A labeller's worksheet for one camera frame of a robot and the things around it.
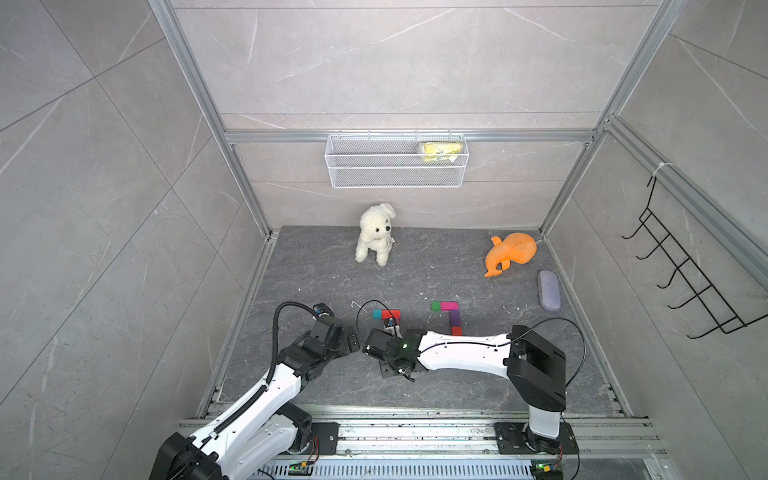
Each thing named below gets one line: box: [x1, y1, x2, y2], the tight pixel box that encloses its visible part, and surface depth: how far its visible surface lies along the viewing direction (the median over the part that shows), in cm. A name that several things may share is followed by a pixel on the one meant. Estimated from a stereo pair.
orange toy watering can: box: [484, 233, 537, 277], surface depth 109 cm
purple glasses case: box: [537, 270, 561, 311], surface depth 101 cm
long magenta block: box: [441, 301, 459, 311], surface depth 100 cm
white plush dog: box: [355, 203, 396, 267], surface depth 100 cm
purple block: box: [450, 309, 461, 327], surface depth 97 cm
